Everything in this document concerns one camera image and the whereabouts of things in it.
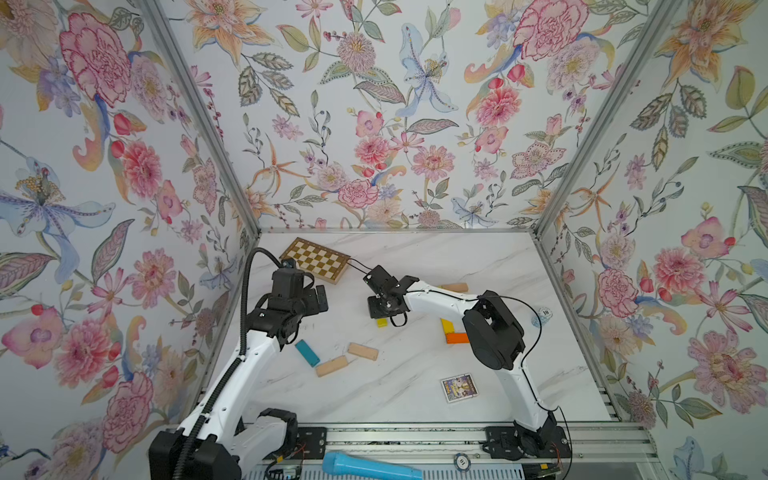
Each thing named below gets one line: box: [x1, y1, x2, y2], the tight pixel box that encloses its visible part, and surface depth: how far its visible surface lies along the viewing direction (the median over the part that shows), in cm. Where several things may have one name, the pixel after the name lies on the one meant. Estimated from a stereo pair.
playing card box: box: [440, 373, 479, 403], surface depth 84 cm
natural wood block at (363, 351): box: [348, 342, 379, 361], surface depth 92 cm
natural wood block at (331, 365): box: [316, 356, 349, 377], surface depth 90 cm
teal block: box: [295, 339, 321, 368], surface depth 90 cm
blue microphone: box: [322, 451, 423, 480], surface depth 71 cm
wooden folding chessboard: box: [279, 237, 351, 285], surface depth 112 cm
